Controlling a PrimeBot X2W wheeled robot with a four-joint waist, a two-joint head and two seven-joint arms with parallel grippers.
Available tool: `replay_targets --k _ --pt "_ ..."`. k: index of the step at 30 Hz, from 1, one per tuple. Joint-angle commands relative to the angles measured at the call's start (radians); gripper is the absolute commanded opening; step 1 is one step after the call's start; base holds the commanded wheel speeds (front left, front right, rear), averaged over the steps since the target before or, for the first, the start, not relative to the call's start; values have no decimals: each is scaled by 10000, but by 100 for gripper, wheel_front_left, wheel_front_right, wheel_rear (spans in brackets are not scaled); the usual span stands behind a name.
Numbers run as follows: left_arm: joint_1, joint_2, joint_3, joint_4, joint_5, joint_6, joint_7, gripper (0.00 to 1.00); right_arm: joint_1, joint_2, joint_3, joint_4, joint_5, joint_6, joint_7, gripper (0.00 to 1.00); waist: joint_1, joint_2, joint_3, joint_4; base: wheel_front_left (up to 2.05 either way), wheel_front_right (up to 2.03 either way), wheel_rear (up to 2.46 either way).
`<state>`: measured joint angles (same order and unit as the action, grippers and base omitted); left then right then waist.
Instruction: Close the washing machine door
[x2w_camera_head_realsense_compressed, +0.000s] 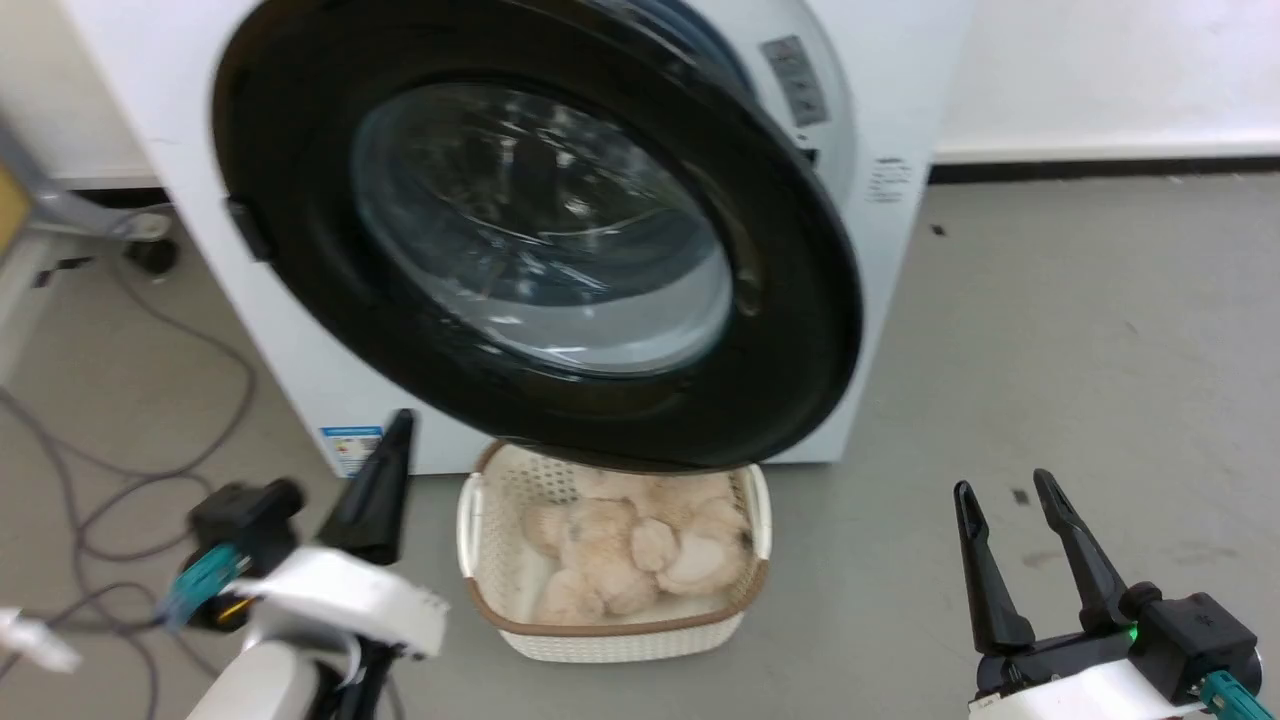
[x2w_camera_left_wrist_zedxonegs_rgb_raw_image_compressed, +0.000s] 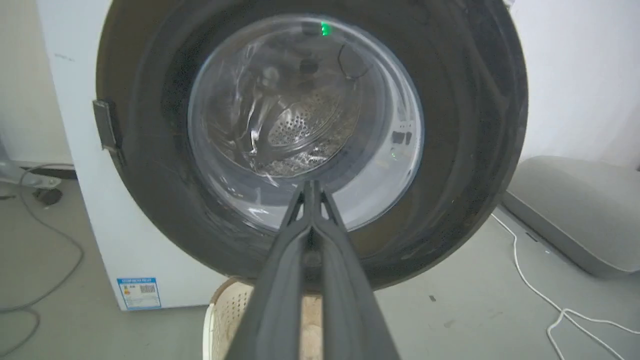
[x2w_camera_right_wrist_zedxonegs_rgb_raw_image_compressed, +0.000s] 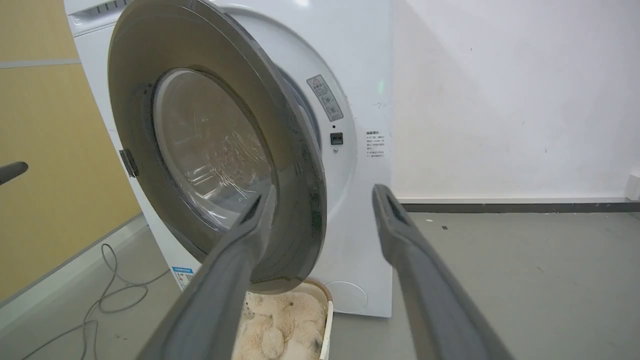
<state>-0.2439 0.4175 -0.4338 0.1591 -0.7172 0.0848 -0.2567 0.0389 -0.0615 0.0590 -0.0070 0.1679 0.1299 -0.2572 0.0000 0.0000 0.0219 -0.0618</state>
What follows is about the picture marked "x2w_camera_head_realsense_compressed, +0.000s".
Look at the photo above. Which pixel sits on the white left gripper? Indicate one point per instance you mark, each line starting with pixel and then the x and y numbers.
pixel 350 600

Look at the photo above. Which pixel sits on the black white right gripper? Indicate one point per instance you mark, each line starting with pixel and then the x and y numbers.
pixel 1060 675

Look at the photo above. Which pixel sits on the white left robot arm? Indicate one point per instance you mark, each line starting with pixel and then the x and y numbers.
pixel 255 690

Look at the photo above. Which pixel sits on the black round washing machine door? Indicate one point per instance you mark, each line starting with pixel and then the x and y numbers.
pixel 300 260

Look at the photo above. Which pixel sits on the white washing machine body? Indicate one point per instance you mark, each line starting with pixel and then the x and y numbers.
pixel 150 90

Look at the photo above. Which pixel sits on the blue energy label sticker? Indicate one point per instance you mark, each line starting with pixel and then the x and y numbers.
pixel 352 447

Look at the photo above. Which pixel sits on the beige plush toy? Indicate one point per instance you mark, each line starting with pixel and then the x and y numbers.
pixel 620 545

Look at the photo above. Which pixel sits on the white laundry basket brown rim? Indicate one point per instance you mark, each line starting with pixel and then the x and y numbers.
pixel 600 645

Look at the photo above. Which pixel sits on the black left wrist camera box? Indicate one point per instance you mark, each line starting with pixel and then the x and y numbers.
pixel 245 515

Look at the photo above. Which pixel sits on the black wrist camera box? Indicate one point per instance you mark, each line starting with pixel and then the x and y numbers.
pixel 245 515
pixel 1195 635

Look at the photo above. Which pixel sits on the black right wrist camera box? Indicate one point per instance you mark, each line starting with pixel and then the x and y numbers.
pixel 1195 635

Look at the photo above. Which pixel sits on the grey metal frame with caster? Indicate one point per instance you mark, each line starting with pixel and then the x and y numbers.
pixel 70 212

